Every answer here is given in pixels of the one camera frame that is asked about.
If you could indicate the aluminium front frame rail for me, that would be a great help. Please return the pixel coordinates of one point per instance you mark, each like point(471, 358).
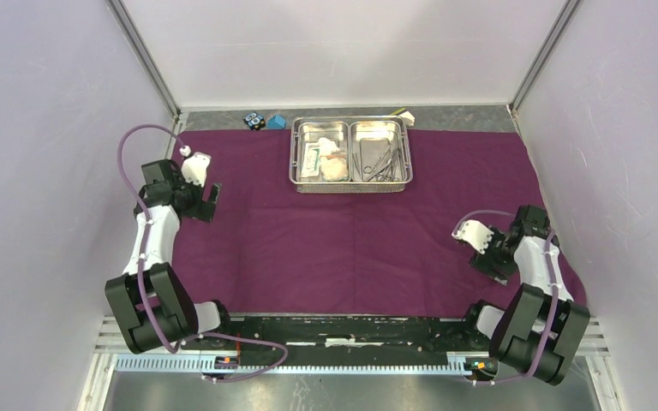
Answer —
point(217, 356)

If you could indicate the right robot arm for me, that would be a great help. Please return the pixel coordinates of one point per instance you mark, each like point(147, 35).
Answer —
point(540, 331)

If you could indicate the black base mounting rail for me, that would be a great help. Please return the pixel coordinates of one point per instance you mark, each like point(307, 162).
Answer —
point(367, 341)

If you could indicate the steel right inner pan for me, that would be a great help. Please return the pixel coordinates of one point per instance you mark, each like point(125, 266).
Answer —
point(371, 139)

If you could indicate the steel left inner pan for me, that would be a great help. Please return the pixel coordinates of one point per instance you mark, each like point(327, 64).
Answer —
point(309, 131)

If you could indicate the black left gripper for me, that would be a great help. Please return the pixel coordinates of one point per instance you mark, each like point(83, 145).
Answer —
point(203, 210)

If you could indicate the black blue toy car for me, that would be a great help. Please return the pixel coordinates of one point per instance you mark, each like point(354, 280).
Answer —
point(254, 121)

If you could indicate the metal mesh instrument tray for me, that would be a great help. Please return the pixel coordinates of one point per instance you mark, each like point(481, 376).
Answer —
point(349, 187)

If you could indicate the aluminium corner frame rail left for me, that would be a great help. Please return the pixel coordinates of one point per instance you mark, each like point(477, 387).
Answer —
point(139, 46)

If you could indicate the steel forceps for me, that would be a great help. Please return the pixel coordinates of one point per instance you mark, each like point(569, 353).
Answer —
point(357, 162)

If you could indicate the steel surgical scissors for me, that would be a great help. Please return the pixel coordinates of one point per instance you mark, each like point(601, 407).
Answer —
point(384, 163)

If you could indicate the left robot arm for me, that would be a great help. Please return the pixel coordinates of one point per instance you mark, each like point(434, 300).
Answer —
point(150, 305)

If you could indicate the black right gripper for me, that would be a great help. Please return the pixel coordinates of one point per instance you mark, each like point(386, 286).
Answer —
point(483, 262)

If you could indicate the white gauze wad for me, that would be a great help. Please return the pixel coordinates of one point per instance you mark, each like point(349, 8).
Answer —
point(334, 165)

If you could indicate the blue toy block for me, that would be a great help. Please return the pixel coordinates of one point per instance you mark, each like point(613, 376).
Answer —
point(276, 122)

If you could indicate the steel pan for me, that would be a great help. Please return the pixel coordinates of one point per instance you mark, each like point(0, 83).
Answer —
point(371, 139)
point(309, 131)

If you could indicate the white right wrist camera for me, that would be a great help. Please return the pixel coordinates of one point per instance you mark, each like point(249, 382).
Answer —
point(475, 234)

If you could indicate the aluminium corner frame rail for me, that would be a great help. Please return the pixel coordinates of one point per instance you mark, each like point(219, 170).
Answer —
point(139, 46)
point(549, 44)

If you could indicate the aluminium corner frame rail right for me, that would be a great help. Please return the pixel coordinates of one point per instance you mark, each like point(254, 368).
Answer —
point(549, 44)

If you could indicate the purple cloth wrap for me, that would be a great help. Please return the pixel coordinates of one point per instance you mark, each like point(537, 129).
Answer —
point(270, 249)

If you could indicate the sealed suture packet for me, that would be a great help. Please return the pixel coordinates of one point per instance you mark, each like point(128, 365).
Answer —
point(310, 166)

